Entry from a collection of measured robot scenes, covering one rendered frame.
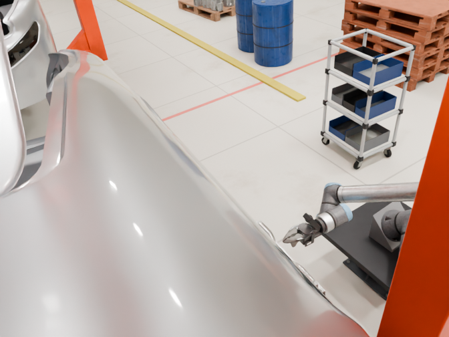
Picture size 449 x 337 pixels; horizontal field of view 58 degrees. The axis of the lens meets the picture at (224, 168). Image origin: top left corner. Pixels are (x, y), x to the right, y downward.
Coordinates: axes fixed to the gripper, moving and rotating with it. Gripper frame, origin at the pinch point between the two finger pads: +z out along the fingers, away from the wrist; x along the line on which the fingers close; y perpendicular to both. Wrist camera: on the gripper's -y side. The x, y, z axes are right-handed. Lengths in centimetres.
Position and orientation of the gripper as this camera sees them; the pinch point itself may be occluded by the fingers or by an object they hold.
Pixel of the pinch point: (285, 239)
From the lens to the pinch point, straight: 187.3
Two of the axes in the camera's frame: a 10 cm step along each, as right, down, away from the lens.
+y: 0.9, 7.8, 6.2
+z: -8.7, 3.6, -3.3
